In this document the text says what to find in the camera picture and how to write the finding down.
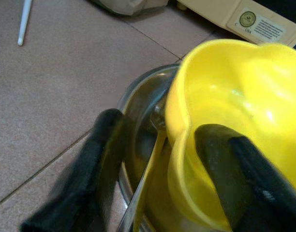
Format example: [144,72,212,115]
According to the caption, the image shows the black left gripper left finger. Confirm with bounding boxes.
[19,108,135,232]

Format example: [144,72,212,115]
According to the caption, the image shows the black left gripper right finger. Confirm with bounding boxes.
[194,124,296,232]

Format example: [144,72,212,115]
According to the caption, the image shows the yellow plastic bowl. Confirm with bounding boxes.
[165,38,296,232]

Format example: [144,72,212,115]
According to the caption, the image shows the stainless steel bowl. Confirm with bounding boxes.
[116,63,185,232]

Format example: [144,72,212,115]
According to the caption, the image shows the white green kitchen tongs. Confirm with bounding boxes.
[17,0,33,46]

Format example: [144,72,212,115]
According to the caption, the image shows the beige water ioniser appliance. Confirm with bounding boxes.
[176,0,296,48]

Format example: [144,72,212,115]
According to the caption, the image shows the clear jar brown contents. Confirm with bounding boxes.
[89,0,174,16]

